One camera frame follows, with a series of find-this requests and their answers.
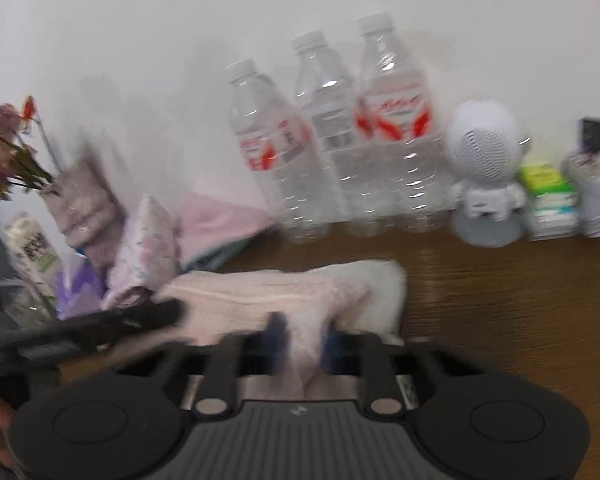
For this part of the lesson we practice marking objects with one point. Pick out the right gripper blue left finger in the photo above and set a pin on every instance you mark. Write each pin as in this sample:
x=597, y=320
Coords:
x=235, y=356

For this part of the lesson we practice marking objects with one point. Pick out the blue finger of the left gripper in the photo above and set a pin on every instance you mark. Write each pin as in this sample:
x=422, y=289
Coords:
x=107, y=327

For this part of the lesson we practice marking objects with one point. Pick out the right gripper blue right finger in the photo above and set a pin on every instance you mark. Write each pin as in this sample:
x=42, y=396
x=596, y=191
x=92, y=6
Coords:
x=364, y=357

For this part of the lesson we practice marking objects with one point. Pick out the white lace pink garment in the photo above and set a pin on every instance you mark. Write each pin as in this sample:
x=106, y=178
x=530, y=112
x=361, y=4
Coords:
x=360, y=296

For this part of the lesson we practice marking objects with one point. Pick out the pink folded clothes stack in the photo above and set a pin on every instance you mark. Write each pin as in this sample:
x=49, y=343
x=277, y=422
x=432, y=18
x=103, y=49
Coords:
x=209, y=231

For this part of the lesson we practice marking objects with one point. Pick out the purple tissue box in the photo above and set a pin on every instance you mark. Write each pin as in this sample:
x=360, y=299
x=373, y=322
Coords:
x=78, y=286

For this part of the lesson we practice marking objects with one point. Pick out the white green milk carton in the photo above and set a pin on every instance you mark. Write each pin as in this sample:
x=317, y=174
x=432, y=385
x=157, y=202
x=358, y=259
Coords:
x=35, y=257

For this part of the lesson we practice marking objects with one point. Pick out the pink patterned storage bag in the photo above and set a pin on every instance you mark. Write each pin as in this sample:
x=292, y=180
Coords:
x=147, y=256

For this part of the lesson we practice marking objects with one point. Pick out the pink wrapped flower vase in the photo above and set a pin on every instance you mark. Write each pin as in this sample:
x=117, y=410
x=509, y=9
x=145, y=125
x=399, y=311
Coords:
x=86, y=214

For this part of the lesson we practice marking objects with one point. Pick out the dried pink rose bouquet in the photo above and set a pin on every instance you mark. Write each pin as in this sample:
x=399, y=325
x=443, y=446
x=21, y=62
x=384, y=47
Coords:
x=19, y=167

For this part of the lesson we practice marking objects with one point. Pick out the left clear water bottle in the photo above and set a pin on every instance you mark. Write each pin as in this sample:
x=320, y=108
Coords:
x=277, y=147

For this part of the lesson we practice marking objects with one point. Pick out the clear water bottle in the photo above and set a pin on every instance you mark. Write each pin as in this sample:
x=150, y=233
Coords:
x=342, y=136
x=397, y=98
x=277, y=147

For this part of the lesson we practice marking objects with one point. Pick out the green white small boxes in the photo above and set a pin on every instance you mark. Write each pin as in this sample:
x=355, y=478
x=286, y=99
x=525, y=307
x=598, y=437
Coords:
x=551, y=206

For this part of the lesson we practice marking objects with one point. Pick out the right clear water bottle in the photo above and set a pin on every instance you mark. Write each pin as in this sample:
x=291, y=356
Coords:
x=397, y=98

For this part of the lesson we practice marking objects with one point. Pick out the white round robot speaker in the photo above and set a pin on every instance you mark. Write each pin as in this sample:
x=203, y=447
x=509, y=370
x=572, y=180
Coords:
x=484, y=146

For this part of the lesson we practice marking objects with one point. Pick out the middle clear water bottle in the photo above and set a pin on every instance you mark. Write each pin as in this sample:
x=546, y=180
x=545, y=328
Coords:
x=342, y=136

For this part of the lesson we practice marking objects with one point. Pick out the small black box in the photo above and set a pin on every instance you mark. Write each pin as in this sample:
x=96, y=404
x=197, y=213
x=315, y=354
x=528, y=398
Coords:
x=590, y=135

